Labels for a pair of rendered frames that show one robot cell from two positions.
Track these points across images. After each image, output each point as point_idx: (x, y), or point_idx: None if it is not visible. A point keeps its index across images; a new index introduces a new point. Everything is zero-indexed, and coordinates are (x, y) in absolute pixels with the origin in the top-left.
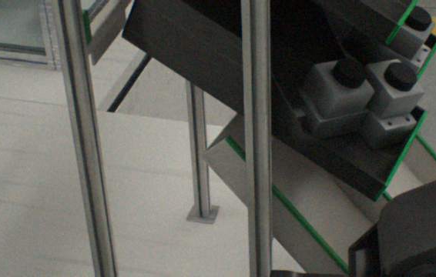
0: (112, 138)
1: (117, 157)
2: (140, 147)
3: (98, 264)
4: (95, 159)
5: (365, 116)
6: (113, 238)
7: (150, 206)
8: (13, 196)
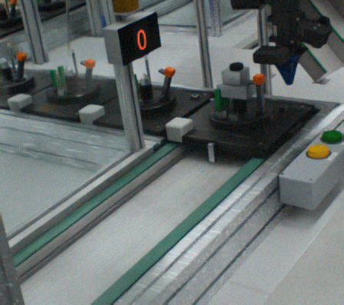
0: (234, 55)
1: (234, 61)
2: (246, 58)
3: (201, 46)
4: None
5: None
6: (207, 35)
7: None
8: (183, 71)
